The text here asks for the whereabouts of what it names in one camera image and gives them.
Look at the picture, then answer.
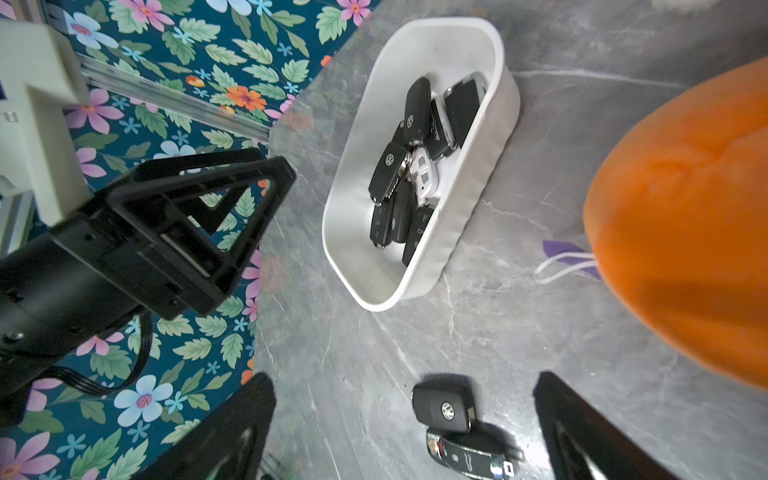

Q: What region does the black silver flip key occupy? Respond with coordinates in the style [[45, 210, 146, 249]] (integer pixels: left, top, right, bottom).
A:
[[443, 72, 486, 147]]

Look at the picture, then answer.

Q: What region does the white car key fob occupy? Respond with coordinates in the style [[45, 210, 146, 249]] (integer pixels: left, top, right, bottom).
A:
[[409, 147, 439, 206]]

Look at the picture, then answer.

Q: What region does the white plastic storage box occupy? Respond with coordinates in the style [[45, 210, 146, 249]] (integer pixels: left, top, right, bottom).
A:
[[322, 17, 520, 312]]

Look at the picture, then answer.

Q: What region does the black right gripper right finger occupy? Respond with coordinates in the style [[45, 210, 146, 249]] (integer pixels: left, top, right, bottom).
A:
[[533, 371, 676, 479]]

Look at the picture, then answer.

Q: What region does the black car key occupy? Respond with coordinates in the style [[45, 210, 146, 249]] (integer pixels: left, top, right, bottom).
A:
[[403, 77, 432, 146], [424, 96, 456, 161], [368, 141, 410, 205], [401, 205, 434, 266], [392, 121, 406, 147], [411, 381, 476, 433], [390, 180, 415, 243]]

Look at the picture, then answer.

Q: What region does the black car key front isolated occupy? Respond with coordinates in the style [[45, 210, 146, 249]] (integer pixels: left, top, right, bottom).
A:
[[369, 201, 393, 249]]

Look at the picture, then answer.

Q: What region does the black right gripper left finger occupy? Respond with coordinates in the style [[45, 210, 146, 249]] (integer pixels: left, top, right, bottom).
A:
[[134, 373, 276, 479]]

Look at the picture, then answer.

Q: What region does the black key with chrome trim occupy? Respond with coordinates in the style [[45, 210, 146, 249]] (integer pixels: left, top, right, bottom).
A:
[[426, 428, 515, 480]]

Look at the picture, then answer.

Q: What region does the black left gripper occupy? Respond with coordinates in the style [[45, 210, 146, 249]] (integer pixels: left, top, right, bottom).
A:
[[1, 157, 297, 427]]

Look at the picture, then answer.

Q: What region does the orange plush toy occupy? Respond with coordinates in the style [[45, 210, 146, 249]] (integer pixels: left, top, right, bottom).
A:
[[533, 56, 768, 391]]

